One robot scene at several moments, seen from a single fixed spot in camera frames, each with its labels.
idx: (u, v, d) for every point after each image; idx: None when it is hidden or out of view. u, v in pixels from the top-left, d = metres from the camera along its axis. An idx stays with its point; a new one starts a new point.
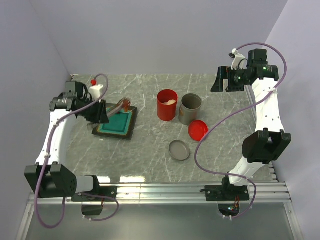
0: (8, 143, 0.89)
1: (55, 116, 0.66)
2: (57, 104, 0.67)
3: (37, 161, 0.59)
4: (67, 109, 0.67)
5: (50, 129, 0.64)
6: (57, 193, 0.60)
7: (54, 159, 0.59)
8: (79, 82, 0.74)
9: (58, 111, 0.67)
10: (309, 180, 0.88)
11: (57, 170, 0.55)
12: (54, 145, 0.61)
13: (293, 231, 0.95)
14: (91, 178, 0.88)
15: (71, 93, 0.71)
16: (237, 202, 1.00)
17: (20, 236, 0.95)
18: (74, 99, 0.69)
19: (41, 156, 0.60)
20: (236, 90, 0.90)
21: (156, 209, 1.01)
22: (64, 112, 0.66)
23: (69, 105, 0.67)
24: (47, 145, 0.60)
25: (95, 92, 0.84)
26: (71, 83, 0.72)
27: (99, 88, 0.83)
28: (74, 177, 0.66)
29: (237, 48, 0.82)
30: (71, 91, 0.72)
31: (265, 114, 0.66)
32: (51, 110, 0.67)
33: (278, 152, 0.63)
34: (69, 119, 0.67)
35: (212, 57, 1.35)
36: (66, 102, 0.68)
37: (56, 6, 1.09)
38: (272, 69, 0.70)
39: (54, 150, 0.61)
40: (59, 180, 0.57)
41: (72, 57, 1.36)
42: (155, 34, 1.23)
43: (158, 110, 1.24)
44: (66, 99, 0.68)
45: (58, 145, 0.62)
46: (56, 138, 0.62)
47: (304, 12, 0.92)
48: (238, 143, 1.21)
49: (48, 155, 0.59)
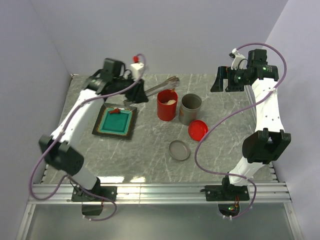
0: (8, 143, 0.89)
1: (83, 97, 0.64)
2: (90, 84, 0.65)
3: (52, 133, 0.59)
4: (97, 93, 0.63)
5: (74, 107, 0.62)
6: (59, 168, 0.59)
7: (66, 139, 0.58)
8: (119, 61, 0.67)
9: (89, 92, 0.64)
10: (309, 180, 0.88)
11: (65, 149, 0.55)
12: (71, 124, 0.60)
13: (293, 231, 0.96)
14: (95, 177, 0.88)
15: (107, 73, 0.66)
16: (237, 202, 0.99)
17: (20, 236, 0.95)
18: (107, 83, 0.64)
19: (57, 130, 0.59)
20: (235, 90, 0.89)
21: (156, 209, 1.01)
22: (92, 95, 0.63)
23: (100, 89, 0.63)
24: (65, 122, 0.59)
25: (134, 70, 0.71)
26: (110, 61, 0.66)
27: (137, 68, 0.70)
28: (81, 158, 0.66)
29: (237, 48, 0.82)
30: (108, 69, 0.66)
31: (264, 114, 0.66)
32: (83, 89, 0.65)
33: (278, 152, 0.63)
34: (95, 102, 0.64)
35: (212, 57, 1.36)
36: (99, 84, 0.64)
37: (56, 6, 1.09)
38: (272, 69, 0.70)
39: (70, 129, 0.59)
40: (65, 159, 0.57)
41: (72, 57, 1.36)
42: (155, 34, 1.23)
43: (158, 110, 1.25)
44: (100, 81, 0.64)
45: (75, 125, 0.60)
46: (76, 118, 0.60)
47: (304, 12, 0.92)
48: (239, 143, 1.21)
49: (62, 132, 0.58)
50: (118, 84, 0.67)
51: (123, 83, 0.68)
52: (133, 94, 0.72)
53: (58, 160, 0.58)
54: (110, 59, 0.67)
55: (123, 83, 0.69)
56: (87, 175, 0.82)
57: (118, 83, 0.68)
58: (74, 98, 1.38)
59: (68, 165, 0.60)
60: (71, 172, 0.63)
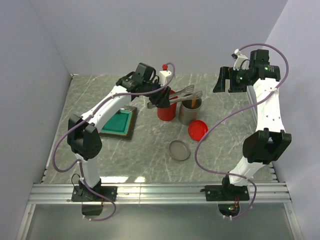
0: (7, 143, 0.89)
1: (115, 90, 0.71)
2: (122, 82, 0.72)
3: (82, 114, 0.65)
4: (127, 90, 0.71)
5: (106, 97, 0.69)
6: (80, 149, 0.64)
7: (93, 121, 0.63)
8: (152, 67, 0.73)
9: (120, 88, 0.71)
10: (309, 181, 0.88)
11: (89, 130, 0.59)
12: (100, 111, 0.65)
13: (293, 231, 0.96)
14: (98, 176, 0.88)
15: (139, 76, 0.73)
16: (237, 202, 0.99)
17: (20, 236, 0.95)
18: (138, 85, 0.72)
19: (88, 113, 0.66)
20: (238, 90, 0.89)
21: (156, 210, 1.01)
22: (123, 91, 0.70)
23: (130, 88, 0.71)
24: (96, 107, 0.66)
25: (162, 77, 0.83)
26: (143, 66, 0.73)
27: (165, 75, 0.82)
28: (101, 146, 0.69)
29: (239, 49, 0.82)
30: (139, 73, 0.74)
31: (265, 114, 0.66)
32: (116, 85, 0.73)
33: (279, 152, 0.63)
34: (125, 97, 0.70)
35: (212, 57, 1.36)
36: (130, 84, 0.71)
37: (56, 6, 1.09)
38: (274, 69, 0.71)
39: (98, 115, 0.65)
40: (86, 139, 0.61)
41: (72, 57, 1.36)
42: (155, 34, 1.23)
43: (159, 110, 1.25)
44: (132, 82, 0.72)
45: (103, 112, 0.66)
46: (105, 106, 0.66)
47: (304, 12, 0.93)
48: (239, 143, 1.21)
49: (91, 115, 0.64)
50: (146, 87, 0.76)
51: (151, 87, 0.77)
52: (157, 97, 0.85)
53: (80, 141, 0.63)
54: (143, 64, 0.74)
55: (150, 86, 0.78)
56: (93, 173, 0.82)
57: (146, 86, 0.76)
58: (74, 98, 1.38)
59: (87, 147, 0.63)
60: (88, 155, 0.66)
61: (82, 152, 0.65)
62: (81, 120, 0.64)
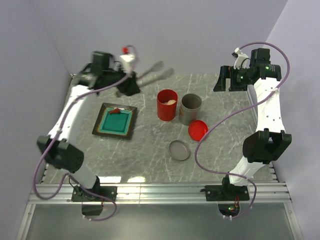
0: (7, 143, 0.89)
1: (75, 92, 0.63)
2: (81, 79, 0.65)
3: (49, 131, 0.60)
4: (88, 88, 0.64)
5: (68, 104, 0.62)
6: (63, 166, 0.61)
7: (64, 136, 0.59)
8: (107, 53, 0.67)
9: (79, 87, 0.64)
10: (309, 181, 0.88)
11: (63, 146, 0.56)
12: (68, 122, 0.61)
13: (293, 231, 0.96)
14: (94, 178, 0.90)
15: (96, 66, 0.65)
16: (237, 202, 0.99)
17: (20, 236, 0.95)
18: (98, 77, 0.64)
19: (54, 129, 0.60)
20: (237, 89, 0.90)
21: (156, 209, 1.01)
22: (84, 90, 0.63)
23: (92, 84, 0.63)
24: (60, 120, 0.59)
25: (123, 62, 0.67)
26: (99, 54, 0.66)
27: (126, 61, 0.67)
28: (81, 154, 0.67)
29: (240, 48, 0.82)
30: (97, 63, 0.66)
31: (265, 114, 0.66)
32: (74, 85, 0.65)
33: (279, 152, 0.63)
34: (89, 97, 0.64)
35: (212, 57, 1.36)
36: (90, 79, 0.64)
37: (56, 6, 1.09)
38: (275, 69, 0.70)
39: (66, 127, 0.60)
40: (64, 156, 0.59)
41: (72, 57, 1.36)
42: (155, 34, 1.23)
43: (158, 110, 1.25)
44: (91, 75, 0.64)
45: (72, 122, 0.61)
46: (71, 115, 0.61)
47: (304, 12, 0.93)
48: (239, 143, 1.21)
49: (60, 131, 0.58)
50: (109, 76, 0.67)
51: (115, 75, 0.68)
52: (125, 85, 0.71)
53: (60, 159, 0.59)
54: (98, 52, 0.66)
55: (114, 75, 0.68)
56: (87, 175, 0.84)
57: (109, 75, 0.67)
58: None
59: (69, 163, 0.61)
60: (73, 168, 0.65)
61: (67, 167, 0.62)
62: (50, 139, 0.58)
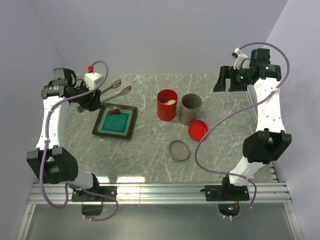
0: (7, 143, 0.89)
1: (49, 103, 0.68)
2: (48, 91, 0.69)
3: (37, 145, 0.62)
4: (60, 96, 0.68)
5: (45, 115, 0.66)
6: (62, 175, 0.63)
7: (54, 143, 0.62)
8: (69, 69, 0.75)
9: (51, 98, 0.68)
10: (309, 181, 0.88)
11: (57, 152, 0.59)
12: (52, 130, 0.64)
13: (293, 231, 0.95)
14: (91, 176, 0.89)
15: (60, 80, 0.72)
16: (237, 202, 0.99)
17: (20, 236, 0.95)
18: (66, 85, 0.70)
19: (41, 141, 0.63)
20: (238, 90, 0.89)
21: (156, 210, 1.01)
22: (57, 100, 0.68)
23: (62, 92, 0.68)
24: (44, 130, 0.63)
25: (89, 80, 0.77)
26: (60, 70, 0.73)
27: (93, 79, 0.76)
28: (75, 161, 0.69)
29: (239, 48, 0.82)
30: (60, 77, 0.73)
31: (266, 114, 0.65)
32: (44, 98, 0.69)
33: (279, 152, 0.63)
34: (63, 105, 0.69)
35: (212, 57, 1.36)
36: (58, 88, 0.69)
37: (56, 6, 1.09)
38: (275, 69, 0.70)
39: (53, 135, 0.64)
40: (61, 163, 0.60)
41: (72, 57, 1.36)
42: (155, 35, 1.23)
43: (158, 110, 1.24)
44: (57, 86, 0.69)
45: (56, 130, 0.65)
46: (53, 123, 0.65)
47: (304, 12, 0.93)
48: (238, 143, 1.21)
49: (47, 140, 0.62)
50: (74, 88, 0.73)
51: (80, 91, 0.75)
52: (89, 102, 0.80)
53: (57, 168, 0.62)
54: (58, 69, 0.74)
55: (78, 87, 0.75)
56: (85, 177, 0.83)
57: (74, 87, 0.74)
58: None
59: (66, 170, 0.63)
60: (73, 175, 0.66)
61: (65, 176, 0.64)
62: (40, 151, 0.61)
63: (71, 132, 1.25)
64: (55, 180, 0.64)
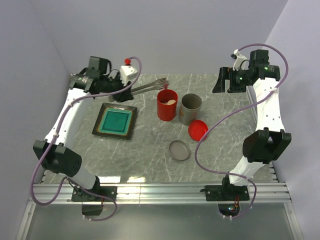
0: (8, 142, 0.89)
1: (71, 97, 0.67)
2: (77, 81, 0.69)
3: (46, 137, 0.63)
4: (84, 91, 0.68)
5: (64, 109, 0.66)
6: (61, 170, 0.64)
7: (61, 141, 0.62)
8: (104, 58, 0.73)
9: (75, 90, 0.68)
10: (309, 180, 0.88)
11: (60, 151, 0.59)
12: (64, 126, 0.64)
13: (293, 231, 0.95)
14: (93, 175, 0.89)
15: (93, 71, 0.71)
16: (237, 202, 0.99)
17: (20, 236, 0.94)
18: (94, 80, 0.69)
19: (51, 134, 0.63)
20: (237, 91, 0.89)
21: (156, 209, 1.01)
22: (81, 94, 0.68)
23: (87, 87, 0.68)
24: (57, 125, 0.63)
25: (123, 74, 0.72)
26: (95, 59, 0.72)
27: (126, 73, 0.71)
28: (78, 157, 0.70)
29: (238, 50, 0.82)
30: (94, 67, 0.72)
31: (265, 113, 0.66)
32: (70, 88, 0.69)
33: (279, 152, 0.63)
34: (85, 100, 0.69)
35: (212, 57, 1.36)
36: (85, 81, 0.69)
37: (56, 7, 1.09)
38: (274, 69, 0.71)
39: (63, 131, 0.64)
40: (62, 159, 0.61)
41: (72, 57, 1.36)
42: (154, 35, 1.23)
43: (158, 110, 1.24)
44: (86, 78, 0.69)
45: (68, 127, 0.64)
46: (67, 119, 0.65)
47: (304, 12, 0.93)
48: (238, 143, 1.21)
49: (56, 135, 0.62)
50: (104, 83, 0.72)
51: (110, 82, 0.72)
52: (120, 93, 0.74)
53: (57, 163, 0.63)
54: (95, 57, 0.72)
55: (109, 82, 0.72)
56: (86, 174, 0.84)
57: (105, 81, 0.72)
58: None
59: (66, 167, 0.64)
60: (72, 171, 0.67)
61: (64, 171, 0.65)
62: (46, 144, 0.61)
63: None
64: (54, 171, 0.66)
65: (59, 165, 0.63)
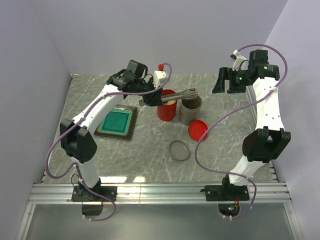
0: (7, 142, 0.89)
1: (105, 90, 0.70)
2: (114, 80, 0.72)
3: (74, 117, 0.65)
4: (118, 89, 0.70)
5: (97, 98, 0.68)
6: (75, 153, 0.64)
7: (85, 125, 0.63)
8: (143, 64, 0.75)
9: (111, 87, 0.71)
10: (309, 180, 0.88)
11: (81, 133, 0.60)
12: (92, 113, 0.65)
13: (293, 231, 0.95)
14: (96, 175, 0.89)
15: (130, 73, 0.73)
16: (237, 202, 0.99)
17: (20, 236, 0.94)
18: (129, 82, 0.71)
19: (79, 116, 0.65)
20: (237, 91, 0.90)
21: (156, 209, 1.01)
22: (114, 90, 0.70)
23: (122, 86, 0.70)
24: (87, 110, 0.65)
25: (155, 77, 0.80)
26: (134, 63, 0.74)
27: (159, 77, 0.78)
28: (96, 148, 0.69)
29: (238, 50, 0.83)
30: (131, 70, 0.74)
31: (265, 112, 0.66)
32: (106, 84, 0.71)
33: (278, 150, 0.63)
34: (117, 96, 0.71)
35: (212, 57, 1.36)
36: (121, 82, 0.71)
37: (56, 7, 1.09)
38: (273, 69, 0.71)
39: (89, 117, 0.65)
40: (80, 141, 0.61)
41: (72, 57, 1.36)
42: (154, 35, 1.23)
43: (158, 110, 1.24)
44: (123, 79, 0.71)
45: (95, 114, 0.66)
46: (97, 107, 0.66)
47: (304, 12, 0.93)
48: (238, 143, 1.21)
49: (83, 118, 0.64)
50: (137, 85, 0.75)
51: (143, 85, 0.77)
52: (150, 97, 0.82)
53: (74, 145, 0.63)
54: (134, 61, 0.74)
55: (142, 86, 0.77)
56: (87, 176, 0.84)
57: (138, 84, 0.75)
58: (74, 98, 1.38)
59: (81, 151, 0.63)
60: (84, 158, 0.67)
61: (78, 155, 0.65)
62: (72, 124, 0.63)
63: None
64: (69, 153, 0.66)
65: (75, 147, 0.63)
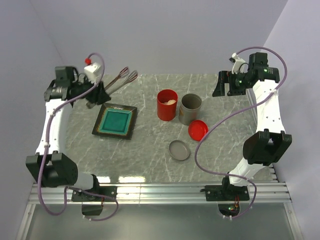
0: (8, 143, 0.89)
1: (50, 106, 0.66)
2: (51, 93, 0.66)
3: (37, 150, 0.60)
4: (62, 100, 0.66)
5: (46, 119, 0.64)
6: (60, 181, 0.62)
7: (54, 148, 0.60)
8: (70, 65, 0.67)
9: (53, 102, 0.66)
10: (309, 181, 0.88)
11: (57, 158, 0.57)
12: (53, 135, 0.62)
13: (293, 231, 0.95)
14: (91, 178, 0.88)
15: (63, 81, 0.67)
16: (237, 202, 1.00)
17: (20, 236, 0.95)
18: (68, 89, 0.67)
19: (41, 145, 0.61)
20: (237, 94, 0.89)
21: (156, 209, 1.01)
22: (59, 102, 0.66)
23: (65, 95, 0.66)
24: (45, 135, 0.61)
25: (89, 73, 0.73)
26: (61, 68, 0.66)
27: (91, 71, 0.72)
28: (75, 165, 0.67)
29: (237, 53, 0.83)
30: (62, 76, 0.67)
31: (265, 114, 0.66)
32: (46, 101, 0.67)
33: (279, 154, 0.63)
34: (65, 107, 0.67)
35: (212, 57, 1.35)
36: (59, 92, 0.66)
37: (56, 6, 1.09)
38: (273, 71, 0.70)
39: (54, 140, 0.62)
40: (60, 167, 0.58)
41: (72, 57, 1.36)
42: (154, 35, 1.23)
43: (158, 110, 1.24)
44: (60, 89, 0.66)
45: (57, 135, 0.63)
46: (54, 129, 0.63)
47: (304, 13, 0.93)
48: (239, 143, 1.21)
49: (48, 145, 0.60)
50: (77, 89, 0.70)
51: (82, 86, 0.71)
52: (94, 95, 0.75)
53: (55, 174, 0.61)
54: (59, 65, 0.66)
55: (81, 87, 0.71)
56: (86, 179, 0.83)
57: (77, 88, 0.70)
58: None
59: (65, 176, 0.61)
60: (71, 181, 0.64)
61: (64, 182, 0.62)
62: (40, 156, 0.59)
63: (71, 132, 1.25)
64: (53, 186, 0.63)
65: (57, 175, 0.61)
